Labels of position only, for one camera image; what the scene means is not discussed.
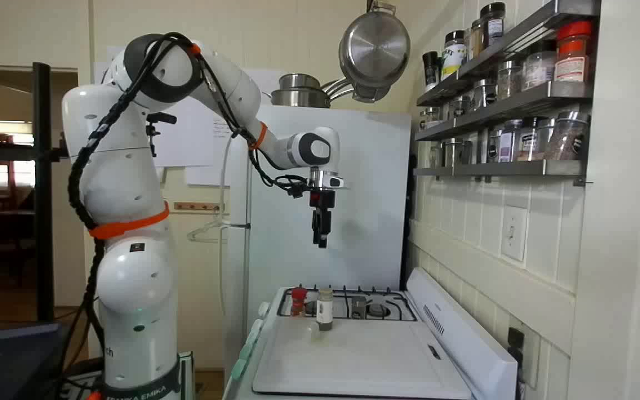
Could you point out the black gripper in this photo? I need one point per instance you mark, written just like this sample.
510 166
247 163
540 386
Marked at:
323 200

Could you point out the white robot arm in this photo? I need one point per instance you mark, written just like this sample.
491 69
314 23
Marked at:
114 186

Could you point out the metal spice shelf rack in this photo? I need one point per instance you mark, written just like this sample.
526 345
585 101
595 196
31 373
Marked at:
537 101

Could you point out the white refrigerator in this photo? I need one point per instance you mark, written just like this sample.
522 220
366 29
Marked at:
344 239

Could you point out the black stove grate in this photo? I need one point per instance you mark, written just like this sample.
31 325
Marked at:
381 302

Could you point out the clear spice jar on board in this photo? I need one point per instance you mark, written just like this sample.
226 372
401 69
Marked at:
324 310

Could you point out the grey jar on stove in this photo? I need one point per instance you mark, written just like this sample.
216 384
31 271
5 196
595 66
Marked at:
358 306

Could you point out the white gas stove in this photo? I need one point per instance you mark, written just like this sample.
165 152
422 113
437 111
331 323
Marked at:
445 353

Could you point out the steel pot on fridge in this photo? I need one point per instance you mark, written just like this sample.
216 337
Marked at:
298 90

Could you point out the hanging steel pan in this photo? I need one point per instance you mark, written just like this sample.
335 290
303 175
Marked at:
373 51

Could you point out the white label spice container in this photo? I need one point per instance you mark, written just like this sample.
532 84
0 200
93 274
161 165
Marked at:
454 51

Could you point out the black metal stand pole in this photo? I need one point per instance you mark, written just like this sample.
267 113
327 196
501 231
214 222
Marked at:
42 189

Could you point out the red lid spice jar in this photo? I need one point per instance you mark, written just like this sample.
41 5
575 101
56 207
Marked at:
572 51

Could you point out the black laptop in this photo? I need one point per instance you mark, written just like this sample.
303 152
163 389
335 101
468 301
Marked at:
27 359

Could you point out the wall light switch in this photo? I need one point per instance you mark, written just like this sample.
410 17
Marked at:
514 231

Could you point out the black wall outlet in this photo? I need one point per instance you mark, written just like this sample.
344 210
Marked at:
516 345

